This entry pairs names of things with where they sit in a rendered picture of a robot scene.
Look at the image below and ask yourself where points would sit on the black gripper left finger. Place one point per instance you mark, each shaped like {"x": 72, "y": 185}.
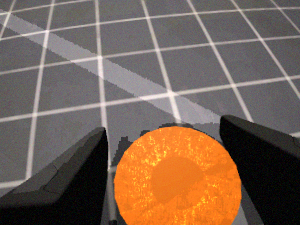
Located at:
{"x": 70, "y": 191}

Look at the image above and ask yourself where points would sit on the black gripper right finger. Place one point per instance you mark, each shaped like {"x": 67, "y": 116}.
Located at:
{"x": 268, "y": 163}

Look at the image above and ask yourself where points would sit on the orange knob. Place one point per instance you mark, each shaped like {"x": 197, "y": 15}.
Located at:
{"x": 177, "y": 176}

